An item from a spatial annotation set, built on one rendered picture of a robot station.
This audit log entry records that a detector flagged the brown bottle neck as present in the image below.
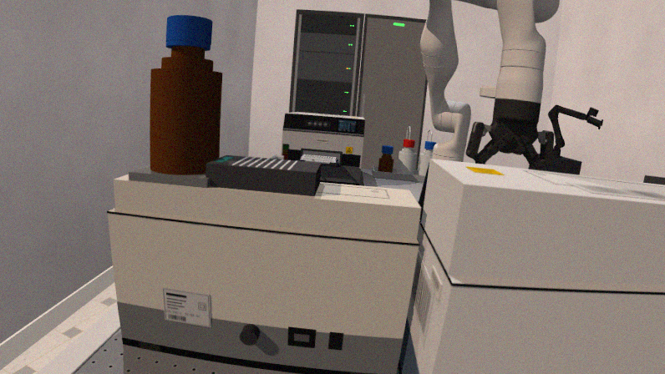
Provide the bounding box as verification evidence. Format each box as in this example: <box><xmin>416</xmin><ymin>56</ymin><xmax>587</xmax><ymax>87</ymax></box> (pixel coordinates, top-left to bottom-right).
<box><xmin>171</xmin><ymin>46</ymin><xmax>205</xmax><ymax>59</ymax></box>

